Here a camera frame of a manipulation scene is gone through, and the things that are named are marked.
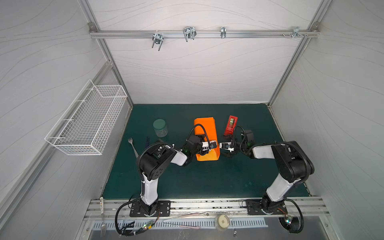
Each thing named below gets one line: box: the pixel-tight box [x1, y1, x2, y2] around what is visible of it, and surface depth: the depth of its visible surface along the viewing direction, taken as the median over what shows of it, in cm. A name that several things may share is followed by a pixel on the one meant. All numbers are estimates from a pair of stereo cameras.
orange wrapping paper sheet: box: [193, 117, 220, 162], surface depth 93 cm
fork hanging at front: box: [100, 220, 107, 238], surface depth 69 cm
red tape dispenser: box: [224, 115, 238, 136], surface depth 103 cm
